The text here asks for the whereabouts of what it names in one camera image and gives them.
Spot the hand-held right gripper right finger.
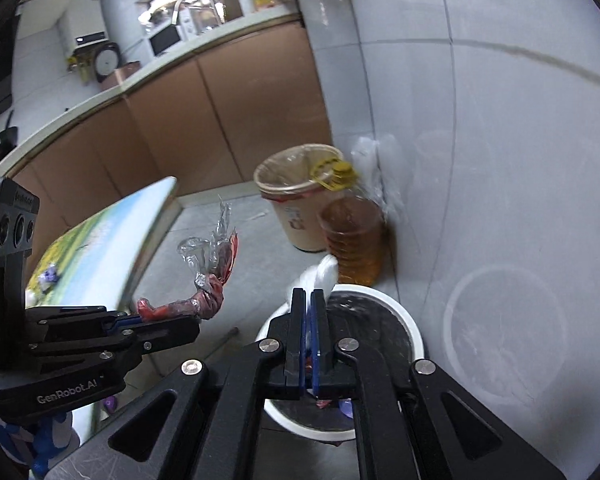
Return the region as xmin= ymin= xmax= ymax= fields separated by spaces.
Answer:
xmin=310 ymin=289 xmax=570 ymax=480

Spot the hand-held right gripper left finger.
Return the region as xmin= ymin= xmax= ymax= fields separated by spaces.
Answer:
xmin=45 ymin=287 xmax=312 ymax=480

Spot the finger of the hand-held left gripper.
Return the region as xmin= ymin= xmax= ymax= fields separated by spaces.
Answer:
xmin=29 ymin=316 xmax=202 ymax=362
xmin=25 ymin=305 xmax=142 ymax=335

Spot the pile of snack wrappers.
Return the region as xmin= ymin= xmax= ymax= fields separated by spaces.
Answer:
xmin=25 ymin=265 xmax=63 ymax=306

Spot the red and clear twisted wrapper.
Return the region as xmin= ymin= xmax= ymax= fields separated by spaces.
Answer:
xmin=136 ymin=199 xmax=241 ymax=322

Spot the white plastic bag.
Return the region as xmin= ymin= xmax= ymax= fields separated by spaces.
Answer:
xmin=282 ymin=254 xmax=342 ymax=311

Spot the white bin with black liner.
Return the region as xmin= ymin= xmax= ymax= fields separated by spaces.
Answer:
xmin=255 ymin=284 xmax=427 ymax=442

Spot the person's left hand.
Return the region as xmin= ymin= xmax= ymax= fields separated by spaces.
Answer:
xmin=0 ymin=402 xmax=76 ymax=478

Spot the cooking oil bottle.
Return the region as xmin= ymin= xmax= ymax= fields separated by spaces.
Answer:
xmin=310 ymin=156 xmax=387 ymax=286

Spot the beige waste bin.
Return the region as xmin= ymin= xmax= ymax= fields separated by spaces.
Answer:
xmin=253 ymin=144 xmax=347 ymax=254

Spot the clear plastic bag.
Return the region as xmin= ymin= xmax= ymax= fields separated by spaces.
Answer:
xmin=350 ymin=134 xmax=407 ymax=223

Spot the brown kitchen counter cabinet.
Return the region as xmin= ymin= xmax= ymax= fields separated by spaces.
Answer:
xmin=7 ymin=14 xmax=334 ymax=261

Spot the rice cooker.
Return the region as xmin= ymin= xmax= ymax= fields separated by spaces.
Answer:
xmin=93 ymin=42 xmax=142 ymax=92

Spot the white water heater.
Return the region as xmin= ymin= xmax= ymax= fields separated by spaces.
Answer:
xmin=56 ymin=0 xmax=110 ymax=52

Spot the white microwave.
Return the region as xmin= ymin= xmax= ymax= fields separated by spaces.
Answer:
xmin=146 ymin=24 xmax=184 ymax=57

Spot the steel kitchen faucet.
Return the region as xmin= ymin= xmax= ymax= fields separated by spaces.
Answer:
xmin=172 ymin=0 xmax=222 ymax=27

